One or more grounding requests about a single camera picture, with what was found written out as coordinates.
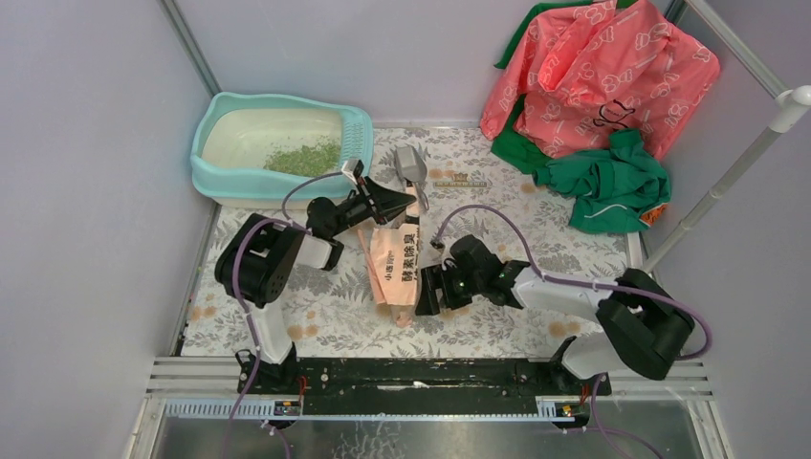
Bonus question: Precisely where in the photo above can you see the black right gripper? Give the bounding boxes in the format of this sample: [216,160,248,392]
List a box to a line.
[415,261,484,316]

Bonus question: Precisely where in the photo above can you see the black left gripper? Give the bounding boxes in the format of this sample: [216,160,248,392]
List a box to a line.
[327,174,413,238]

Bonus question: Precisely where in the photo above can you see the silver metal scoop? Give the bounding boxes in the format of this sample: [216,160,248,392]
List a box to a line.
[394,145,429,211]

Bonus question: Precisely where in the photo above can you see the pink cat litter bag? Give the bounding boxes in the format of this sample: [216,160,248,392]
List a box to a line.
[357,202,421,328]

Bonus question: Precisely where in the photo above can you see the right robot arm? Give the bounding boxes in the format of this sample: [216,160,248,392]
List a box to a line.
[416,235,695,394]

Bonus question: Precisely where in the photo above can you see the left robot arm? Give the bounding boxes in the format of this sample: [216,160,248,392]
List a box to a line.
[215,177,417,393]

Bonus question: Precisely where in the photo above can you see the green cat litter pile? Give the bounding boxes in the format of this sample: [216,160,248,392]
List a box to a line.
[263,137,341,177]

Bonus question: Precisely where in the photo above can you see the teal litter box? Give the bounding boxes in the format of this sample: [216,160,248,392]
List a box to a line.
[190,92,373,209]

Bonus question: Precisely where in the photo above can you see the floral patterned table mat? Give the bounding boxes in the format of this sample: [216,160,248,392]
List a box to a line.
[180,128,641,358]

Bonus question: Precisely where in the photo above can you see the green cloth garment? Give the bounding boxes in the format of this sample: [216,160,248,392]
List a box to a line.
[491,11,671,233]

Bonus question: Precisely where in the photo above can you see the pink printed garment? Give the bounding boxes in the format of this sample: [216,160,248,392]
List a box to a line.
[480,1,720,160]

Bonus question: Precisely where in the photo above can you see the white pipe rack stand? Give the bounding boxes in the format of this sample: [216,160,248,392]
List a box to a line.
[645,85,811,264]

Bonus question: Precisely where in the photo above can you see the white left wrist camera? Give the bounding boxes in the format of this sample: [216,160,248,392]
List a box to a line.
[340,158,364,186]

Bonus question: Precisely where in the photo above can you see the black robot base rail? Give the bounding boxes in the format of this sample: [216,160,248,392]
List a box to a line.
[235,350,597,415]

